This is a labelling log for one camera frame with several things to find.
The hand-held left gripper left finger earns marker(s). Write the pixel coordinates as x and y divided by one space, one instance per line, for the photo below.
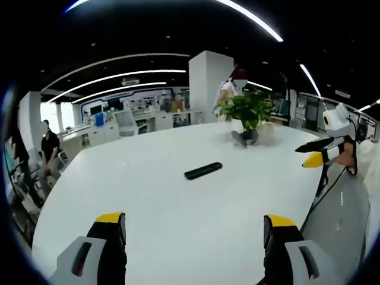
98 249

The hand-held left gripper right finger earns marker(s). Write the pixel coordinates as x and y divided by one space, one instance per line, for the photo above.
288 252

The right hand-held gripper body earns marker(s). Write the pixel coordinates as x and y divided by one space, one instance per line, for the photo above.
337 124

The black remote control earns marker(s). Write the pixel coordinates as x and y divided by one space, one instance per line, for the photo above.
203 170

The person's right hand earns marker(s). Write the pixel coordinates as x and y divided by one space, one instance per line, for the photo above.
344 158

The person's white sleeve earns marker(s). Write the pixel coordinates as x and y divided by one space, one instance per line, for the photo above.
369 190

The green potted plant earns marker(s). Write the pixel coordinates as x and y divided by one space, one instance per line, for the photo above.
248 114

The black chair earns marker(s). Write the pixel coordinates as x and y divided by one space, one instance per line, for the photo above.
22 166

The white counter cabinets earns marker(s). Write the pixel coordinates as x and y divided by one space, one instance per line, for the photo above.
98 133

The white square pillar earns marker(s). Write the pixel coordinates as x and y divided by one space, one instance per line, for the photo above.
210 87

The white office chair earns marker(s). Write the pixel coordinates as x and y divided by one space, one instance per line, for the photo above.
127 123

